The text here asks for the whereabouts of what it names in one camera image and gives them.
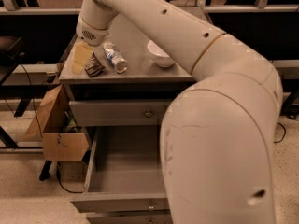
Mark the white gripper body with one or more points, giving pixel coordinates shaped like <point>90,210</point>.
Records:
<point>90,35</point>

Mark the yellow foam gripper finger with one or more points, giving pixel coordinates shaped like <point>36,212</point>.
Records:
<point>82,54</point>

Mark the dark rxbar chocolate wrapper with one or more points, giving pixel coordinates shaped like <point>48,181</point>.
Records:
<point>93,67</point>

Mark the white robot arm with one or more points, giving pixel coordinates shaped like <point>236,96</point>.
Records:
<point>216,136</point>

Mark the grey drawer cabinet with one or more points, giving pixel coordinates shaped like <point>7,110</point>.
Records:
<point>143,79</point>

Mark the grey top drawer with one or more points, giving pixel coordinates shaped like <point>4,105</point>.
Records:
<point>118,112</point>

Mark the grey open middle drawer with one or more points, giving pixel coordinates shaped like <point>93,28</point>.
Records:
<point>124,172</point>

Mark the grey bottom drawer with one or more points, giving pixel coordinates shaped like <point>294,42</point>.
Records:
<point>143,217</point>

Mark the clear plastic water bottle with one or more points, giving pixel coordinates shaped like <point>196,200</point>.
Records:
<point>115,58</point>

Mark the grey side table left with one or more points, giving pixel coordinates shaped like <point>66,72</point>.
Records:
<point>10,59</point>

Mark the grey side table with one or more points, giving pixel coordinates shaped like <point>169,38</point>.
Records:
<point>288,71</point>
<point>10,59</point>

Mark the white ceramic bowl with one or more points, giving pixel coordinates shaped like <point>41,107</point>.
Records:
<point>161,58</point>

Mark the brown cardboard box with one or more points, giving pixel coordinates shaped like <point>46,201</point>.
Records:
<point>48,126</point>

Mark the grey side table right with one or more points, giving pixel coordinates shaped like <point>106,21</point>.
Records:
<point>288,71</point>

